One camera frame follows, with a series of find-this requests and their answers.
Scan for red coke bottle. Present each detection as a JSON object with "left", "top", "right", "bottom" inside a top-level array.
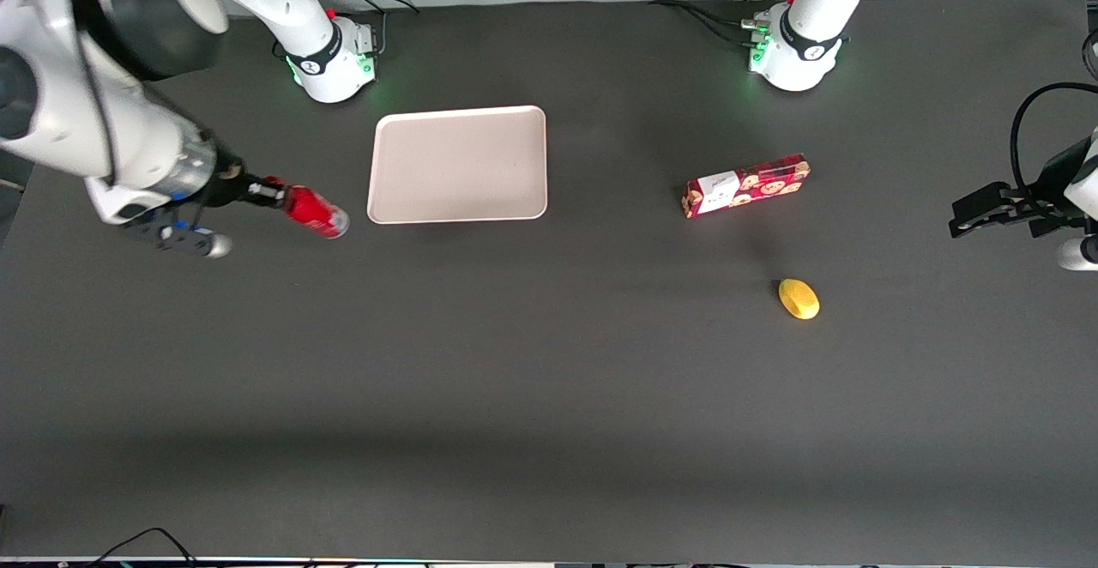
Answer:
[{"left": 264, "top": 176, "right": 351, "bottom": 240}]

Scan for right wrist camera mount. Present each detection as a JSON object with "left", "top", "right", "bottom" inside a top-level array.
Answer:
[{"left": 124, "top": 206, "right": 234, "bottom": 260}]

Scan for black cable at table edge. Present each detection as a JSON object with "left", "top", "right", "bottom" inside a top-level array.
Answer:
[{"left": 86, "top": 527, "right": 200, "bottom": 568}]

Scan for black cable on left wrist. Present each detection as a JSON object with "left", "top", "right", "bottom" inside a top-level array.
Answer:
[{"left": 1010, "top": 82, "right": 1098, "bottom": 202}]

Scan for beige plastic tray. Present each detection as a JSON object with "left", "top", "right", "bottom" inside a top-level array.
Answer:
[{"left": 366, "top": 105, "right": 548, "bottom": 225}]

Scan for red cookie box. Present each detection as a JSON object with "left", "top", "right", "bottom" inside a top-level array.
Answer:
[{"left": 682, "top": 153, "right": 811, "bottom": 220}]

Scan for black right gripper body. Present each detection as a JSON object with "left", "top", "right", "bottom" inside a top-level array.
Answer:
[{"left": 199, "top": 154, "right": 251, "bottom": 210}]

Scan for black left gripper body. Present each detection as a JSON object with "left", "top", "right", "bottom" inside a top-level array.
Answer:
[{"left": 1021, "top": 141, "right": 1092, "bottom": 239}]

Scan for yellow lemon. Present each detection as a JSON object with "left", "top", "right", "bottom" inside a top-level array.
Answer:
[{"left": 778, "top": 278, "right": 821, "bottom": 321}]

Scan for black cables at left base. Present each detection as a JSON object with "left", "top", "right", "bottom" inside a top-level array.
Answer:
[{"left": 649, "top": 0, "right": 794, "bottom": 47}]

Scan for dark grey table mat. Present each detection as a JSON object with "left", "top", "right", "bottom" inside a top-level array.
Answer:
[{"left": 0, "top": 0, "right": 1098, "bottom": 565}]

